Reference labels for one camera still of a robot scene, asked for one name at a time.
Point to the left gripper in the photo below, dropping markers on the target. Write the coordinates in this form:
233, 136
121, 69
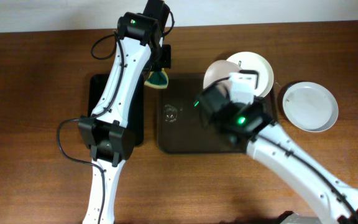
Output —
167, 63

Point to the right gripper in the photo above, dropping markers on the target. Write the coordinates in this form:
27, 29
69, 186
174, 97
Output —
257, 101

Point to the white plate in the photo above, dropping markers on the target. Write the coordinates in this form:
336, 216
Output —
256, 62
219, 69
310, 107

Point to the green and yellow sponge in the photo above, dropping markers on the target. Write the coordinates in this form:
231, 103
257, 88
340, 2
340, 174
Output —
157, 80

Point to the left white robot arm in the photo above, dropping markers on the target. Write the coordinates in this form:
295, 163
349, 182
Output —
141, 59

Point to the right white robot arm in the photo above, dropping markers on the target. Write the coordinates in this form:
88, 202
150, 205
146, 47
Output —
332, 200

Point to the dark brown serving tray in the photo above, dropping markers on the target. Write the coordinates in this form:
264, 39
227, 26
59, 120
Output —
182, 129

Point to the black rectangular sponge tray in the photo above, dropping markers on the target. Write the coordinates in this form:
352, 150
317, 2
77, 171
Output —
136, 110

